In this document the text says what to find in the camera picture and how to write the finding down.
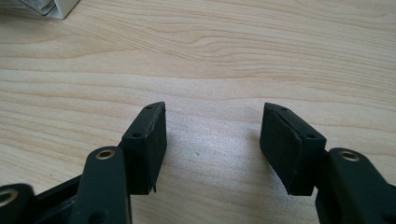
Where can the white drawer organizer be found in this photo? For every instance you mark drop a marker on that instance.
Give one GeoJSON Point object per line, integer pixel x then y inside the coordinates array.
{"type": "Point", "coordinates": [62, 6]}

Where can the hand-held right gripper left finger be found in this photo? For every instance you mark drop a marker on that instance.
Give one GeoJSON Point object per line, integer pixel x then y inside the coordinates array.
{"type": "Point", "coordinates": [146, 149]}

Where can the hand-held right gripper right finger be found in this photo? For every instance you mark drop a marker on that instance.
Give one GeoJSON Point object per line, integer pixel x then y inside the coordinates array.
{"type": "Point", "coordinates": [288, 152]}

